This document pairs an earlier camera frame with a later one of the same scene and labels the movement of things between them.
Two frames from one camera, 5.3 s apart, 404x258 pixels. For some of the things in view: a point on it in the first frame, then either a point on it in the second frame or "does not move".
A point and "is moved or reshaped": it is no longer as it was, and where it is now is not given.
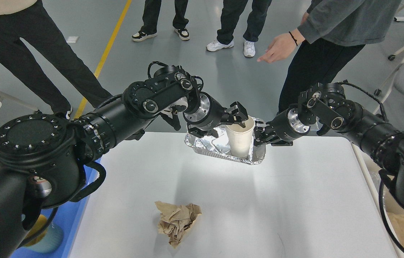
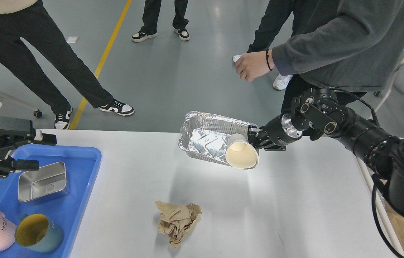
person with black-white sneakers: x=149 y=26 does not move
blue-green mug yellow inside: x=49 y=242 does not move
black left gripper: x=210 y=114 -> x=2 y=133
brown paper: x=176 y=219 does not move
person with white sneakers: x=231 y=12 -> x=282 y=80
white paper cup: x=240 y=138 is moved or reshaped
